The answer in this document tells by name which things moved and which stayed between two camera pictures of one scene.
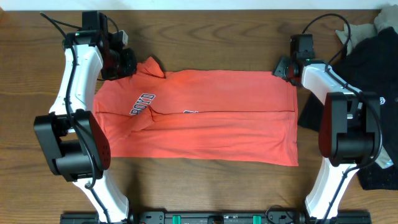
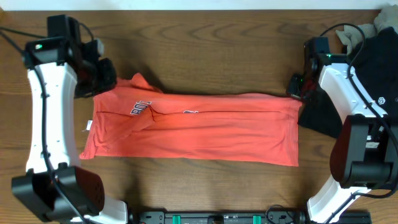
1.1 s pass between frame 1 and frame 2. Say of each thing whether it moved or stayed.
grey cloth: stayed
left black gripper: moved
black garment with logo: stayed
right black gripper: moved
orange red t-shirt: moved
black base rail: stayed
